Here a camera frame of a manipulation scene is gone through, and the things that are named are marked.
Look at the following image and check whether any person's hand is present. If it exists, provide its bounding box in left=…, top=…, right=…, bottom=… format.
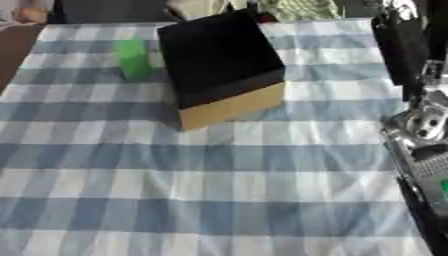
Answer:
left=12, top=6, right=51, bottom=25

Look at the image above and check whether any person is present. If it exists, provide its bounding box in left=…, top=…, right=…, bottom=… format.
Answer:
left=0, top=0, right=58, bottom=33

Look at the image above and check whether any white bag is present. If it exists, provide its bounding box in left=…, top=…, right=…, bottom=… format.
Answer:
left=164, top=0, right=237, bottom=22

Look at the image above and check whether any green white striped fabric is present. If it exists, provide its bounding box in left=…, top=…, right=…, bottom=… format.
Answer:
left=259, top=0, right=345, bottom=23

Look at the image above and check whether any tan cardboard box black inside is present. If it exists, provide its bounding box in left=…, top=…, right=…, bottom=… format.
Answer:
left=155, top=8, right=289, bottom=132

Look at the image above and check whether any green rectangular block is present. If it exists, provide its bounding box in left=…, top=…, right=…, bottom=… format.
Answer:
left=112, top=36, right=156, bottom=82

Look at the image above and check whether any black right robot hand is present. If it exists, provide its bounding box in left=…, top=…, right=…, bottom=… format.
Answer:
left=369, top=0, right=448, bottom=103

